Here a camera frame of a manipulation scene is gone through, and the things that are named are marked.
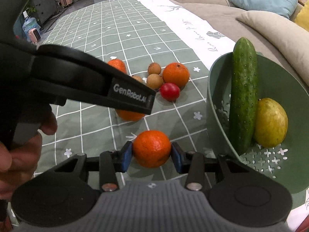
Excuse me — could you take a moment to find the yellow-green mango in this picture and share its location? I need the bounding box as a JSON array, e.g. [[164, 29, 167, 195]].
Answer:
[[254, 98, 288, 148]]

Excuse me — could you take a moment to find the orange tangerine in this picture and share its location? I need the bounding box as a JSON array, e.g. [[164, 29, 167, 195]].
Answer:
[[162, 62, 190, 88], [115, 109, 145, 122], [132, 130, 171, 168], [107, 59, 127, 74]]

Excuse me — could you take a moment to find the green cucumber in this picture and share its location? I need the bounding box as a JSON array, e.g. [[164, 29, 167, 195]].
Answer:
[[228, 37, 258, 155]]

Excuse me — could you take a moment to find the orange front tangerine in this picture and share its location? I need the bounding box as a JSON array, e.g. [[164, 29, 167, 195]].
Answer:
[[132, 130, 171, 168]]

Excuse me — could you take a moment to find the brown longan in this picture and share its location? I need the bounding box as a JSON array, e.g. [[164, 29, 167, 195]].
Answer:
[[146, 74, 164, 90], [148, 62, 161, 75]]

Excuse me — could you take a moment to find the red cherry tomato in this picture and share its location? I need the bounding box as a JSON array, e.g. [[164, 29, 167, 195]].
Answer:
[[159, 83, 180, 102]]

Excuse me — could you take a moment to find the person's left hand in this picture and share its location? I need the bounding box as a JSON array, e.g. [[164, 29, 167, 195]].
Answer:
[[0, 112, 58, 202]]

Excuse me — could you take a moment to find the pink small heater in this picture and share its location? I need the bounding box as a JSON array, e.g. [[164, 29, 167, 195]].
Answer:
[[28, 28, 41, 43]]

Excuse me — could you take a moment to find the blue water jug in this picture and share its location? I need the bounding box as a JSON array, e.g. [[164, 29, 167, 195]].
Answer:
[[22, 11, 40, 42]]

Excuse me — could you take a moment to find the dark grey drawer cabinet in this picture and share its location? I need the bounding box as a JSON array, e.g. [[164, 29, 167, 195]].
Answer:
[[26, 0, 57, 26]]

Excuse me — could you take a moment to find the green perforated colander bowl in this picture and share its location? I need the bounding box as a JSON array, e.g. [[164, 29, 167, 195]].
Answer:
[[206, 53, 308, 194]]

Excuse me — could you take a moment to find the green checked tablecloth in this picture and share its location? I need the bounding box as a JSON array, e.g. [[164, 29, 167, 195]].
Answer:
[[39, 0, 234, 172]]

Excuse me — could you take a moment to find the beige cushion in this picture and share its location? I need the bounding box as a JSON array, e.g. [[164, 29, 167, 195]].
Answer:
[[236, 10, 308, 84]]

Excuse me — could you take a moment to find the yellow cushion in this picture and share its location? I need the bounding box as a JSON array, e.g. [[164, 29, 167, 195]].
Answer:
[[294, 0, 309, 31]]

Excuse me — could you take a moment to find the beige sofa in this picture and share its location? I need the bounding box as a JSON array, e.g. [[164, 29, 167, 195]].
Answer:
[[170, 0, 308, 89]]

